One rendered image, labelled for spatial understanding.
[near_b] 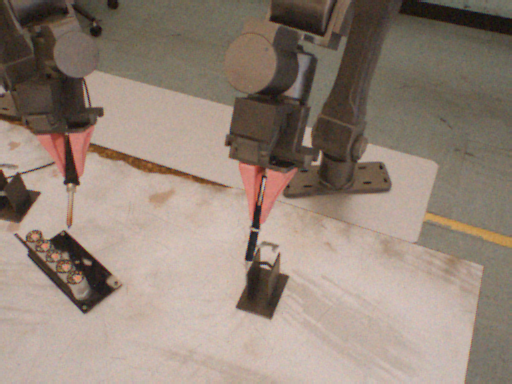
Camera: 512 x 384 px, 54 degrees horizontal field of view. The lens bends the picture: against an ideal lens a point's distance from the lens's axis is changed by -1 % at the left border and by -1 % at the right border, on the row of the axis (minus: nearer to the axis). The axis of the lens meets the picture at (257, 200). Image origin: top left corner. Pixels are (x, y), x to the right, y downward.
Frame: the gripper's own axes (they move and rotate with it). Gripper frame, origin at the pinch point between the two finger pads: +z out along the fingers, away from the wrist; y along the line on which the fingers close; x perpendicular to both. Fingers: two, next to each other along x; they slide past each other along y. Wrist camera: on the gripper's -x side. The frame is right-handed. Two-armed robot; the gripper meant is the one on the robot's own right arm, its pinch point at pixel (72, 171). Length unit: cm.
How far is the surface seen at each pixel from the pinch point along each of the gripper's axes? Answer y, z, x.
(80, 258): -0.6, 14.3, -0.8
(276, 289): 30.3, 18.0, -6.8
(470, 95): 138, 15, 162
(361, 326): 42.2, 21.5, -12.7
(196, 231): 17.8, 12.7, 4.6
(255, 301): 27.0, 18.9, -8.5
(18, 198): -13.2, 7.2, 9.6
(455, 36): 148, -10, 210
